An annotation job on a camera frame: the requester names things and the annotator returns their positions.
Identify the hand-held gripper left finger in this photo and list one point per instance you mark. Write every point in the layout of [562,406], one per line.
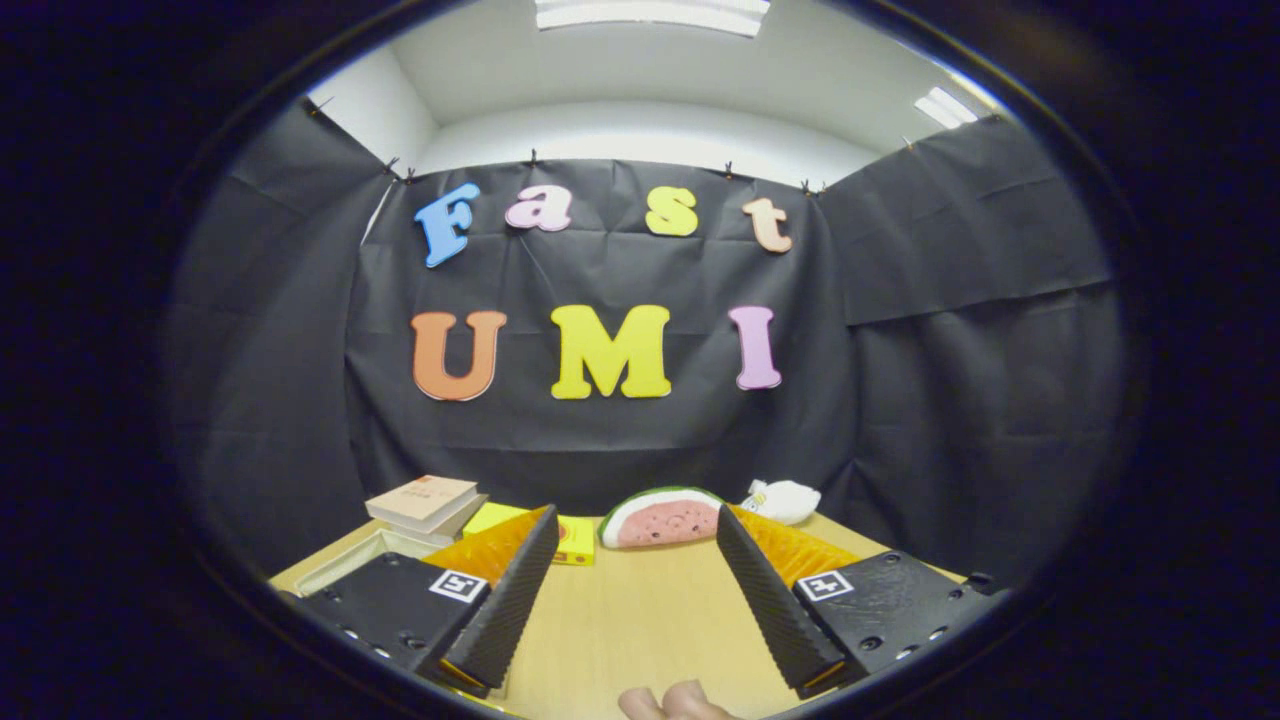
[515,600]

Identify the black backdrop cloth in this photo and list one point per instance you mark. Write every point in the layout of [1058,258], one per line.
[600,440]

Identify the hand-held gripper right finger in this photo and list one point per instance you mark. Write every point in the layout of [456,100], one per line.
[770,600]

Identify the black table bracket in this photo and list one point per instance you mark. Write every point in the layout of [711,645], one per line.
[980,581]

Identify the white plush toy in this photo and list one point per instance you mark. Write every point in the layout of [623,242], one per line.
[790,500]

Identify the beige fabric storage box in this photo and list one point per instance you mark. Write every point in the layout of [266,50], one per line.
[330,567]

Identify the small ceiling light panel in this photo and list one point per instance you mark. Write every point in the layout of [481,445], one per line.
[945,107]

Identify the yellow book with red circle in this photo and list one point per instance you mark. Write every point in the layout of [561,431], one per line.
[490,518]

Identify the beige book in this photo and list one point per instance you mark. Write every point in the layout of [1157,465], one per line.
[420,500]

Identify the watermelon plush toy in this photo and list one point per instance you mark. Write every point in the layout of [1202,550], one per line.
[660,525]

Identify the long ceiling light panel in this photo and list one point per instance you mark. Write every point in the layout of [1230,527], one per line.
[650,12]

